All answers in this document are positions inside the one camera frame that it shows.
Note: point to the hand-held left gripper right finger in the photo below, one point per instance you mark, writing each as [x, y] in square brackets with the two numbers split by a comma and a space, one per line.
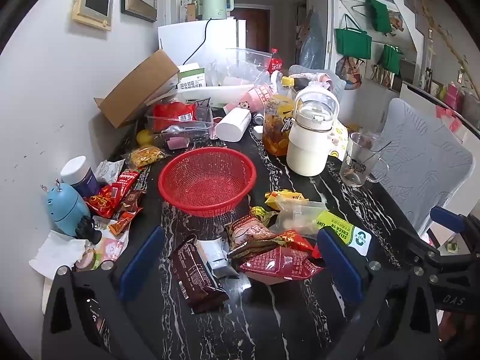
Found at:
[337, 262]

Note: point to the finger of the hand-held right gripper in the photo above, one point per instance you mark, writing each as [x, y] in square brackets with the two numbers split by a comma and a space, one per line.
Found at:
[448, 219]
[416, 242]

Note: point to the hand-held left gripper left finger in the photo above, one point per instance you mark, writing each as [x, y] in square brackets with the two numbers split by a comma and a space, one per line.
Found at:
[144, 257]

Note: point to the green white label packet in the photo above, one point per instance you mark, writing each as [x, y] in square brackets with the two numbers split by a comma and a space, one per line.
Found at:
[347, 232]

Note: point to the small red gold candy packet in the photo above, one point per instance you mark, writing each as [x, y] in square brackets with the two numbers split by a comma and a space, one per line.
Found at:
[296, 240]

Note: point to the brown chocolate wafer packet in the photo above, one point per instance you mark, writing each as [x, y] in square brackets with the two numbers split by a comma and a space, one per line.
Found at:
[197, 273]

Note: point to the large red snack packet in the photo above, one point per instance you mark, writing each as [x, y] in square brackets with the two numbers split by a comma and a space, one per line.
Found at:
[281, 266]

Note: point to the clear zip bag with food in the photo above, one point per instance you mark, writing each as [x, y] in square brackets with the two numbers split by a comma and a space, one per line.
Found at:
[298, 217]

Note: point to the silver white snack packet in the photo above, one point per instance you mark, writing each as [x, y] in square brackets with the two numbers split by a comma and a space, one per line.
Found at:
[219, 257]

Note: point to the yellow wafer packet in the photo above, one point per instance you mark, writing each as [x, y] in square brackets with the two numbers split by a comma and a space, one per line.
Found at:
[287, 197]

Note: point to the brown peanut snack packet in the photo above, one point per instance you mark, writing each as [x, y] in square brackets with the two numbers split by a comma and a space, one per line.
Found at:
[249, 228]

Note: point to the red plastic basket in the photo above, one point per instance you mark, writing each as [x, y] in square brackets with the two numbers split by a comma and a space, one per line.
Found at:
[206, 183]

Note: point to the pink green pouch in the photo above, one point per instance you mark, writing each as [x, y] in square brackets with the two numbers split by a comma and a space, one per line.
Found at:
[110, 249]

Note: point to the small brown chocolate packet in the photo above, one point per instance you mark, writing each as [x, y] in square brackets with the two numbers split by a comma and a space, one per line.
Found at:
[133, 202]

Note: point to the white leaf-pattern chair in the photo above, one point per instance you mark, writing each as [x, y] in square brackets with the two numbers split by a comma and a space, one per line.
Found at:
[423, 165]

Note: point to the black clip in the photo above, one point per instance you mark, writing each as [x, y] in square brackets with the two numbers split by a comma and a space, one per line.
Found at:
[88, 228]

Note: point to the red packet with gold rings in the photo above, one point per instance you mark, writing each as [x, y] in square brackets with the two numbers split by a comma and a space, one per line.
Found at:
[101, 202]

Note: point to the long red snack packet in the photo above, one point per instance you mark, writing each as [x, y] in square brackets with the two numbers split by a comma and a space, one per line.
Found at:
[125, 183]

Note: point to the white tissue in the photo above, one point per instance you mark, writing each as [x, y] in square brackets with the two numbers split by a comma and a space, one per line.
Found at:
[56, 253]

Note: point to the blue tabletop gadget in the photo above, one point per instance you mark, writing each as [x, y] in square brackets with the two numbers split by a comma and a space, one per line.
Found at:
[65, 210]

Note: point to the crumpled white wrapper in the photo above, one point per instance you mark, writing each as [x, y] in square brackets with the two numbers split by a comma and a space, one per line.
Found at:
[108, 170]

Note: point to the thin stirring stick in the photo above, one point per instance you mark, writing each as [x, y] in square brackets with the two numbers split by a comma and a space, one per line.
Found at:
[377, 153]

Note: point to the glass mug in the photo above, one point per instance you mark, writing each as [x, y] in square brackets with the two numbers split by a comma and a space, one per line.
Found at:
[356, 165]

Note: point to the yellow bean snack packet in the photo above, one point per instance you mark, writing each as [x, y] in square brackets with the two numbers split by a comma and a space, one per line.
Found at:
[146, 156]

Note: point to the white jar blue label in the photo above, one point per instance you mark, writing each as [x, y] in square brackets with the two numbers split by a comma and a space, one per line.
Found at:
[80, 176]

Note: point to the yellow round fruit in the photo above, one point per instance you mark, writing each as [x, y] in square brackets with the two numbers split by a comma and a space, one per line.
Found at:
[144, 138]

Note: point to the yellow smiley cloth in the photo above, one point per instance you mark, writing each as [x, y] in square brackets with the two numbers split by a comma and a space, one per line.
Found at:
[341, 138]

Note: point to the clear plastic box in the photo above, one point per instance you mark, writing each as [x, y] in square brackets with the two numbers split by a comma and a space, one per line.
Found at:
[198, 127]

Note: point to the red snack bag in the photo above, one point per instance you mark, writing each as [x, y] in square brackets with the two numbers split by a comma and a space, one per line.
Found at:
[172, 114]

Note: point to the fruit tea bottle yellow cap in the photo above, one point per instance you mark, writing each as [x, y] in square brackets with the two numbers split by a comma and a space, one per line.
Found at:
[277, 123]

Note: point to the white bottle cap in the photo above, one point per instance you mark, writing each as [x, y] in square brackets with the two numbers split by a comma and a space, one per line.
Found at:
[258, 132]

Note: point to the white cylindrical container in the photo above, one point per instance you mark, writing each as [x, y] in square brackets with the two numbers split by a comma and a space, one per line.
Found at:
[232, 125]

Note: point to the cardboard box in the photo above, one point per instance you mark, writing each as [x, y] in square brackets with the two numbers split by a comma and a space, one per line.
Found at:
[137, 88]

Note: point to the green tote bag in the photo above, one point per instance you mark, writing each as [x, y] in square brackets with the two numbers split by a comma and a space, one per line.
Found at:
[390, 60]
[352, 43]
[378, 15]

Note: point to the patterned tote bag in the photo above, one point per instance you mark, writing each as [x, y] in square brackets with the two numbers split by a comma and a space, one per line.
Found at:
[348, 73]

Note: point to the pink paper cup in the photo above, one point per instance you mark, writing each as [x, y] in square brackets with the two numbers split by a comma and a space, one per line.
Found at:
[257, 99]

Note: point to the white plastic tray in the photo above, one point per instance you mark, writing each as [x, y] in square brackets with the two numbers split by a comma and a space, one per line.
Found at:
[225, 93]

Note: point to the white green medicine box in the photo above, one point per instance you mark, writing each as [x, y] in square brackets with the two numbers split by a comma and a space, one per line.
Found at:
[191, 77]

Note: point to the cola bottle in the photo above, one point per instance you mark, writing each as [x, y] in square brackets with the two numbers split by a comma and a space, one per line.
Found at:
[275, 63]

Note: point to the blue plastic bag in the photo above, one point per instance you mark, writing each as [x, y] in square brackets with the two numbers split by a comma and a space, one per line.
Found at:
[311, 48]

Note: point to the clear plastic bag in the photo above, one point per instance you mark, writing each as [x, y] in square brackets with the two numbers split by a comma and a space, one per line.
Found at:
[247, 63]

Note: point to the white mini fridge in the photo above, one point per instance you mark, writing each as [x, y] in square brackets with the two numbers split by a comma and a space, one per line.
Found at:
[221, 37]

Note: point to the brown wooden door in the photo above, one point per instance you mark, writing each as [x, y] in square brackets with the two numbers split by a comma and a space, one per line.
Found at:
[255, 30]

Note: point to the small brown box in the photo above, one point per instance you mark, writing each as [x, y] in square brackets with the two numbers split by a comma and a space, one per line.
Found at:
[192, 12]

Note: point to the green electric kettle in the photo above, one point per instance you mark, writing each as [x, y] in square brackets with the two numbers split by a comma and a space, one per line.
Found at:
[214, 2]

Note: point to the beige wall intercom panel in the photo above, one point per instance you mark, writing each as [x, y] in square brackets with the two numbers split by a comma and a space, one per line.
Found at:
[93, 3]

